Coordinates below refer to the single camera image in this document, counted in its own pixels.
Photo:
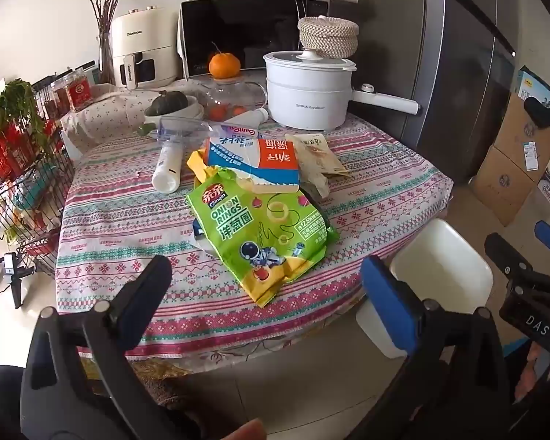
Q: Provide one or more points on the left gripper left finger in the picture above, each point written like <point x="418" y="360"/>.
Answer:
<point x="78" y="383"/>

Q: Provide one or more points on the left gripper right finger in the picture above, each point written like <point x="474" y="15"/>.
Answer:
<point x="452" y="383"/>

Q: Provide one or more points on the white yogurt bottle with label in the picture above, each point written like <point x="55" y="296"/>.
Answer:
<point x="166" y="177"/>

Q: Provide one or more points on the beige snack pouch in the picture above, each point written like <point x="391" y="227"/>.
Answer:
<point x="316" y="163"/>

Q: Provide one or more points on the green onion rings snack bag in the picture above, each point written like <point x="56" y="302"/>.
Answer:
<point x="264" y="240"/>

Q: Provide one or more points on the yellow snack wrapper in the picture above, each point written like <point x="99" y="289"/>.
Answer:
<point x="202" y="171"/>

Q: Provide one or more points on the crushed clear water bottle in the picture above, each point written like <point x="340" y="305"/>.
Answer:
<point x="175" y="129"/>

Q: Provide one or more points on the blue white milk carton box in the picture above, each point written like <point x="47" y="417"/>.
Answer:
<point x="261" y="166"/>

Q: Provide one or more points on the frosted white plastic bottle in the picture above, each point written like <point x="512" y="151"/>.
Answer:
<point x="252" y="118"/>

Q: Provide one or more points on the white trash bin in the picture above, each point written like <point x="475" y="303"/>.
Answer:
<point x="438" y="264"/>

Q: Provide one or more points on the person's right hand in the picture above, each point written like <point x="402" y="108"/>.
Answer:
<point x="536" y="368"/>

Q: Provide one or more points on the stacked cardboard boxes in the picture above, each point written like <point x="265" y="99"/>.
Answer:
<point x="518" y="158"/>

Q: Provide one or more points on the black object on boxes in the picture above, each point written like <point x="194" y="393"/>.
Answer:
<point x="539" y="113"/>

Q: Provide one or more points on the patterned handmade tablecloth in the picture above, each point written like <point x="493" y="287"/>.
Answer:
<point x="115" y="223"/>

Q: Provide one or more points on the grey refrigerator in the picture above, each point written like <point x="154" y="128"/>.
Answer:
<point x="455" y="58"/>

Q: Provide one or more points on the white electric cooking pot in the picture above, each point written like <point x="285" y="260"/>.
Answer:
<point x="308" y="92"/>

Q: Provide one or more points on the small floral cloth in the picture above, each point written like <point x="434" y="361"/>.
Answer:
<point x="113" y="112"/>

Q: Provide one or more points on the red labelled jar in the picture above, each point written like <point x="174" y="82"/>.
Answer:
<point x="78" y="90"/>

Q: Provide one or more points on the dark green squash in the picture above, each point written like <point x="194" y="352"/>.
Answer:
<point x="167" y="102"/>

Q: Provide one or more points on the white bowl stack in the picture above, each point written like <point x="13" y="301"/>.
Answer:
<point x="194" y="110"/>

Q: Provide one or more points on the glass teapot with tangerines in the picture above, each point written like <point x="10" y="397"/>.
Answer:
<point x="224" y="98"/>

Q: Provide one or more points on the white air fryer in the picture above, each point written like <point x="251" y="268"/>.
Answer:
<point x="144" y="48"/>

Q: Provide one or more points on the large orange on teapot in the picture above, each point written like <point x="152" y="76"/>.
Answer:
<point x="223" y="66"/>

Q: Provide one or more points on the black microwave oven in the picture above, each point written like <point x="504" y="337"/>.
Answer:
<point x="248" y="29"/>

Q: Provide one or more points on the dried twig bundle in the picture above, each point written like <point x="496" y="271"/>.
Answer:
<point x="104" y="11"/>

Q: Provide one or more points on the wire snack rack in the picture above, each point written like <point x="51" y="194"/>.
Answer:
<point x="35" y="175"/>

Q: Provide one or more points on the woven rope basket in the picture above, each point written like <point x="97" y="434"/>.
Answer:
<point x="330" y="37"/>

